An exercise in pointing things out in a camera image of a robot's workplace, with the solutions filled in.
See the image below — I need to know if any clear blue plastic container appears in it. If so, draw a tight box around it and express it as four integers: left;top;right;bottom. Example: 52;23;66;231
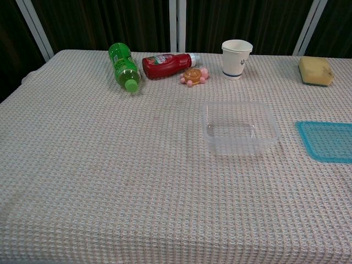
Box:
295;120;352;164

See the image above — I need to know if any pink orange turtle toy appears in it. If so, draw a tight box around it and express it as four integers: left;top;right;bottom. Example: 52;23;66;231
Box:
180;67;210;88

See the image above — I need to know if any red ketchup squeeze bottle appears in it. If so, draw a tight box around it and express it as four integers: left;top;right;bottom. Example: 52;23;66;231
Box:
141;52;200;80

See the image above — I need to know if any beige waffle tablecloth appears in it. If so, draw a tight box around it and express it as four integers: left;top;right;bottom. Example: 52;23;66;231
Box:
0;49;352;264

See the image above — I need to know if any green plastic drink bottle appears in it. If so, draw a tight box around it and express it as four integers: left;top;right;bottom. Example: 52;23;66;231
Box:
108;42;142;94

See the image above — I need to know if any white paper cup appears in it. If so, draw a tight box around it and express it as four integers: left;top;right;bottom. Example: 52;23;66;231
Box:
221;39;254;80

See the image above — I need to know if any dark pleated curtain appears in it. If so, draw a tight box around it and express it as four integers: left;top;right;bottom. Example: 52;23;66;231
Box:
0;0;352;104

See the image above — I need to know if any yellow green-backed sponge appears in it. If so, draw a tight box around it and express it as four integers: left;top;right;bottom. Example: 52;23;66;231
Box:
298;56;336;87

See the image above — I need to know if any white upright frame post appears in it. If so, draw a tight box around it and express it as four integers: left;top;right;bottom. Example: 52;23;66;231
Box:
168;0;187;53

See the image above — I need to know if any white slanted frame post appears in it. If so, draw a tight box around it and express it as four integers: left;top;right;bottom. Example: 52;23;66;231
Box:
292;0;328;57
15;0;55;62

